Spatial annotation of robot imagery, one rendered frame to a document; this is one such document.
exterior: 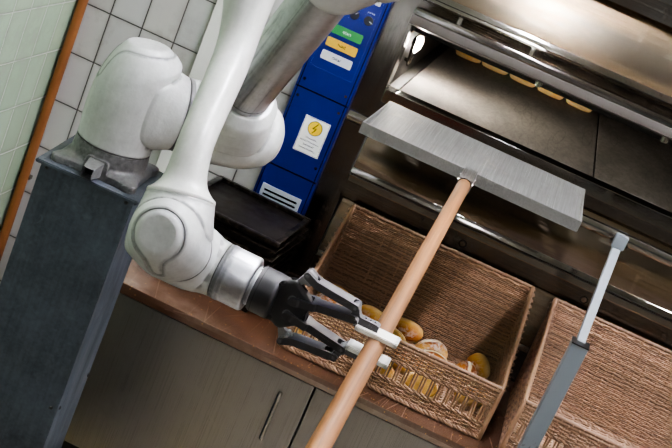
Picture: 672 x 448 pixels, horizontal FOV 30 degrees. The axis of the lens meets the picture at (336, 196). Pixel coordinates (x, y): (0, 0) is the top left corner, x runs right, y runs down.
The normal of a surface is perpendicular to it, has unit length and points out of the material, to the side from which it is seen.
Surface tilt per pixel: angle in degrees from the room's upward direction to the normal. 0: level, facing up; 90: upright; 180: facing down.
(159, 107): 86
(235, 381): 90
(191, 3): 90
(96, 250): 90
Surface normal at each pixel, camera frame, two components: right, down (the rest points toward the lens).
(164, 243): -0.12, -0.07
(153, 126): 0.29, 0.48
